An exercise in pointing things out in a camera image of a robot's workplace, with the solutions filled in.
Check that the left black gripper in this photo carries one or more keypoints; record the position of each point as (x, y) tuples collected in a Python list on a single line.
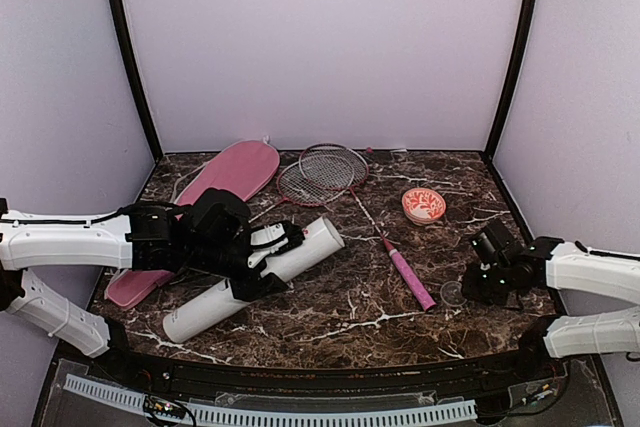
[(256, 287)]

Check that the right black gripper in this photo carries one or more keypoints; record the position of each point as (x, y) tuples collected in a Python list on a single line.
[(470, 288)]

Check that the clear plastic tube lid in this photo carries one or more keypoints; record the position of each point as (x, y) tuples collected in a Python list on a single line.
[(451, 294)]

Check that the white shuttlecock tube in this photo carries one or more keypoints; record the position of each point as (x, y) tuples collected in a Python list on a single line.
[(307, 246)]

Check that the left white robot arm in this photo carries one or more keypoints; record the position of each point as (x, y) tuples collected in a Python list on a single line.
[(29, 241)]

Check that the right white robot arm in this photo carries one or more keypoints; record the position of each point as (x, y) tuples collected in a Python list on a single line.
[(576, 272)]

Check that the red racket underneath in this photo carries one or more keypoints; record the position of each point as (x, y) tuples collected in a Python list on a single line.
[(295, 187)]

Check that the pink racket cover bag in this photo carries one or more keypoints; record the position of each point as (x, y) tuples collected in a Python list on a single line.
[(243, 169)]

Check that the red patterned bowl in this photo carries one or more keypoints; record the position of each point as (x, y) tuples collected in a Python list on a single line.
[(423, 206)]

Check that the small circuit board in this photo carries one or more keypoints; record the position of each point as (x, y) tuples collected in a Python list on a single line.
[(159, 408)]

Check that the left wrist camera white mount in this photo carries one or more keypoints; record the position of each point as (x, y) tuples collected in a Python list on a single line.
[(264, 243)]

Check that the black front table rail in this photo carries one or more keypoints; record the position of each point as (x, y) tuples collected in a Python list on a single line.
[(181, 378)]

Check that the red racket with visible handle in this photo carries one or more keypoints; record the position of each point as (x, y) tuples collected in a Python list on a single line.
[(361, 168)]

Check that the white slotted cable duct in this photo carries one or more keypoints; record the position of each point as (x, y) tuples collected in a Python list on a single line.
[(200, 414)]

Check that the right black frame post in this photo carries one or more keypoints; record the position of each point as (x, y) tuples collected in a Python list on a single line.
[(516, 58)]

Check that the black frame post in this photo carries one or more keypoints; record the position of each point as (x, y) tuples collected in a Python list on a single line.
[(516, 58), (134, 79)]

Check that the left black frame post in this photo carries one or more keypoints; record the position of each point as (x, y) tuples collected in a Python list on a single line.
[(134, 79)]

